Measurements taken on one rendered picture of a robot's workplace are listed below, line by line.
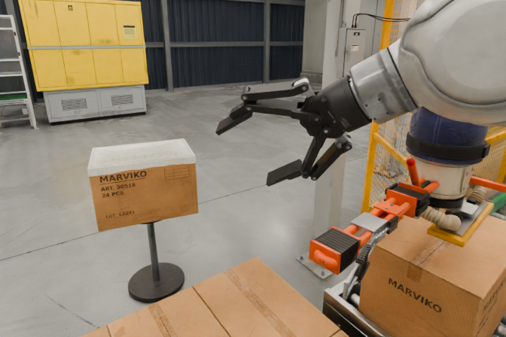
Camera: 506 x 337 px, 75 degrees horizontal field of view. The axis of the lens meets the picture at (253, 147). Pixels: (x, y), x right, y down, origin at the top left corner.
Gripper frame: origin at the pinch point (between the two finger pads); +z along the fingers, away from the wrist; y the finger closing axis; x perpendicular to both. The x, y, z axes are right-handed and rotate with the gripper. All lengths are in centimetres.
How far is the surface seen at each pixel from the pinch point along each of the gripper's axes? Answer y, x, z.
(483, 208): 84, 39, -26
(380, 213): 44.4, 16.8, -5.3
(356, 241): 32.3, 1.5, -3.3
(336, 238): 30.0, 1.6, 0.2
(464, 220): 76, 31, -20
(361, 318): 108, 21, 31
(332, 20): 44, 171, 4
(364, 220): 38.0, 10.7, -3.3
